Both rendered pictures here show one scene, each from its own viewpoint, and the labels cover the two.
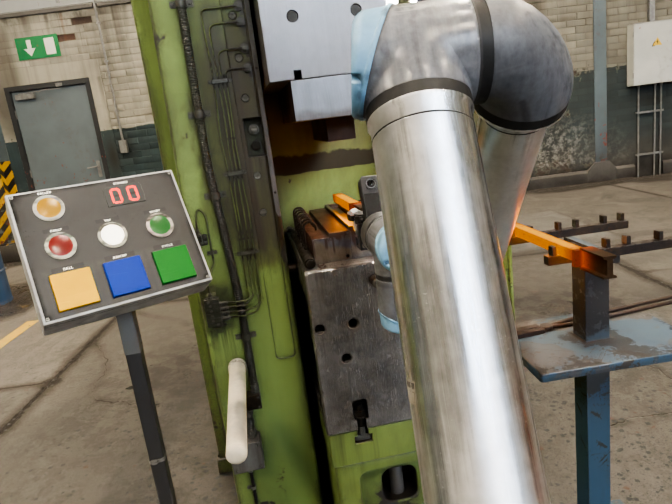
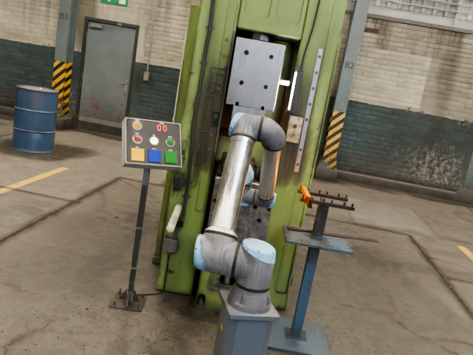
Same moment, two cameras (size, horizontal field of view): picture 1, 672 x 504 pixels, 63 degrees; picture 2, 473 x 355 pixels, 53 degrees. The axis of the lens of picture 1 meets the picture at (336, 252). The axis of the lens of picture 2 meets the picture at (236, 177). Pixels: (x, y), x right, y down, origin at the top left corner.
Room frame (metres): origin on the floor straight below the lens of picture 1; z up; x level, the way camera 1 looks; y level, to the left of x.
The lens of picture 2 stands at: (-1.55, -0.31, 1.54)
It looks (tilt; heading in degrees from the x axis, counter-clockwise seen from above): 12 degrees down; 5
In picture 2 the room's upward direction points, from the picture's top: 10 degrees clockwise
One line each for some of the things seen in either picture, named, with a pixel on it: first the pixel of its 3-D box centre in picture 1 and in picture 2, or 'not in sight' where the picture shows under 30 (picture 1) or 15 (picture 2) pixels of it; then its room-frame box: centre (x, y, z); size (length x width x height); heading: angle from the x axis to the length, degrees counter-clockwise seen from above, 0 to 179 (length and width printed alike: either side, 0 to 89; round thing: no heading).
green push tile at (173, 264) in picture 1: (174, 264); (170, 157); (1.16, 0.35, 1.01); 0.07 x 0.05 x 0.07; 123
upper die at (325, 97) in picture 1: (321, 101); (247, 113); (1.58, -0.01, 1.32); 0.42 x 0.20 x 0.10; 8
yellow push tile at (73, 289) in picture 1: (74, 289); (137, 154); (1.05, 0.52, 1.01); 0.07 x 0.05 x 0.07; 123
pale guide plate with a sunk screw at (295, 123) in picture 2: not in sight; (293, 129); (1.54, -0.34, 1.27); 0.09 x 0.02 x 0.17; 98
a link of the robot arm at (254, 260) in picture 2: not in sight; (254, 262); (0.36, -0.27, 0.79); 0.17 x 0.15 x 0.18; 89
